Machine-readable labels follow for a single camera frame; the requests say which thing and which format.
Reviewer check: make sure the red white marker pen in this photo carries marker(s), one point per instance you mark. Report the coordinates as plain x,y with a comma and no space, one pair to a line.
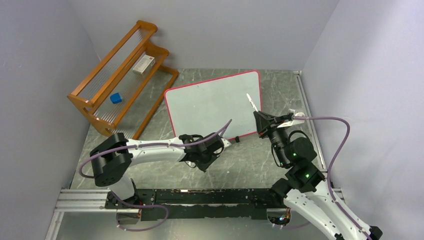
251,102

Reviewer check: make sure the blue eraser block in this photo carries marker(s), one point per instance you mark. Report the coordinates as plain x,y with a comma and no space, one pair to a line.
116,98

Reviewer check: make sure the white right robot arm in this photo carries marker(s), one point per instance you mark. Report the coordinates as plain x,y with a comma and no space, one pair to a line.
305,188

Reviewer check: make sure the white red box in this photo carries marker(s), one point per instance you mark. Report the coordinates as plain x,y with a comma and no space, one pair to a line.
144,64

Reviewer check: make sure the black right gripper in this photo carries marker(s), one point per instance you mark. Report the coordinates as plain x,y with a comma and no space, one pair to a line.
263,119

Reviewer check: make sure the aluminium frame rail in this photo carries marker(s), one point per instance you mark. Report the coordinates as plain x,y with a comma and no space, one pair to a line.
314,137

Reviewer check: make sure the pink-framed whiteboard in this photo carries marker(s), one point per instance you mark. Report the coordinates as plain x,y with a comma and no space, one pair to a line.
205,107

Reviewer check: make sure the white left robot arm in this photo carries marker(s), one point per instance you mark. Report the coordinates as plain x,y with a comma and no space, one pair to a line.
111,159

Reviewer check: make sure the orange wooden rack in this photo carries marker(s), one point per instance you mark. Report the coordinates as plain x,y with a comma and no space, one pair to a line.
141,94

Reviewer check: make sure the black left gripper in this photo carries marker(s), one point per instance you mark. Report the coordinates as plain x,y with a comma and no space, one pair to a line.
203,166

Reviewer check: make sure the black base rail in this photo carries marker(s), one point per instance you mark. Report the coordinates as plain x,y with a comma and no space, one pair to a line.
253,203

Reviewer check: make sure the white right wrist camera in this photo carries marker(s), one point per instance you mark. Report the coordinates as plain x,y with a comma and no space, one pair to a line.
293,118

